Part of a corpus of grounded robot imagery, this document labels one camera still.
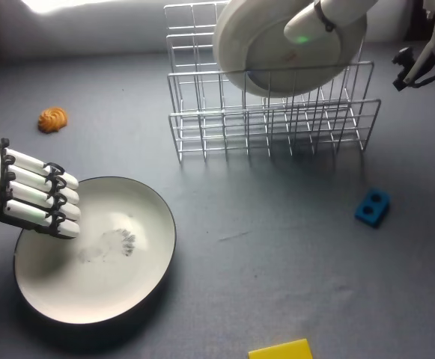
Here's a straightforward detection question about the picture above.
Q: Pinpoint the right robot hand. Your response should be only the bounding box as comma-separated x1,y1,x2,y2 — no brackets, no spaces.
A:
283,0,377,45

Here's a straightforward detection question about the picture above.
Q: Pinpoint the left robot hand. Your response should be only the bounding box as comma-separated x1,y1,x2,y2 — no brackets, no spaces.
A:
0,129,82,240

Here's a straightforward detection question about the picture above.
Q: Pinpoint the white ceramic plate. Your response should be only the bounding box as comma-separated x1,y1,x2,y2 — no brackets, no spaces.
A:
212,0,368,99

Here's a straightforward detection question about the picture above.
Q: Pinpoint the white plate with black outside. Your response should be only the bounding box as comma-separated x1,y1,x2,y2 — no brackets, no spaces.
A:
13,176,177,342

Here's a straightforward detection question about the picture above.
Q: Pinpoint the orange swirl cookie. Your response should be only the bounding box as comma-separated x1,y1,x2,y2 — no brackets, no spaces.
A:
37,106,70,134

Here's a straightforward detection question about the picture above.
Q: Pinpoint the blue block with two holes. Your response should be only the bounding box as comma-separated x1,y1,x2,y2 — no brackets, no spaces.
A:
353,188,392,229

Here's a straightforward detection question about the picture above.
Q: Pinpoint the yellow flat block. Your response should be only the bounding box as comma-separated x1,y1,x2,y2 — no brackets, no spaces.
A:
248,338,314,359

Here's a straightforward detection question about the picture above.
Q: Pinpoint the silver wire dish rack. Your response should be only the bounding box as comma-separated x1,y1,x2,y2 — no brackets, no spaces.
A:
163,0,382,165

